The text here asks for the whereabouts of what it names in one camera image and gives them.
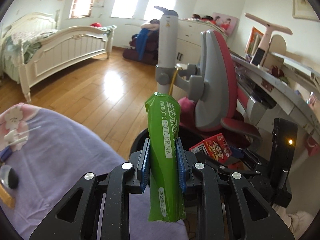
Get red cartoon snack box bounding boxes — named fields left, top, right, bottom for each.
left=189, top=133, right=232, bottom=163

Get green solid drink sachet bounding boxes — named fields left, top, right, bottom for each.
left=145, top=92, right=185, bottom=223

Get blue pleated wrapper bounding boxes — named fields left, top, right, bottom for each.
left=0, top=146, right=12, bottom=163

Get black battery blister card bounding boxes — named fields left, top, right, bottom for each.
left=0, top=184, right=15, bottom=209

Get right hand in white glove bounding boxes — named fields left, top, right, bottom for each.
left=272, top=204, right=314, bottom=239

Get red grey office chair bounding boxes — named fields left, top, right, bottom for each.
left=178, top=30, right=262, bottom=151

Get white curved desk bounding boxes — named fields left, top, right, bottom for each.
left=229, top=33, right=320, bottom=160

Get grey white standing pole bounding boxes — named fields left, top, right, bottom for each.
left=154, top=6, right=178, bottom=94

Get purple floral table cloth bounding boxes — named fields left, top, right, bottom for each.
left=0, top=102, right=190, bottom=240

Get dark red floor cushion pile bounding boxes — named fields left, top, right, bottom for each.
left=123, top=19, right=160, bottom=66

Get white dresser cabinet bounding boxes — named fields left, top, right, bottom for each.
left=176, top=19, right=228, bottom=64

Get white wooden bed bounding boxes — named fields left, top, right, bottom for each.
left=1, top=12, right=116, bottom=103

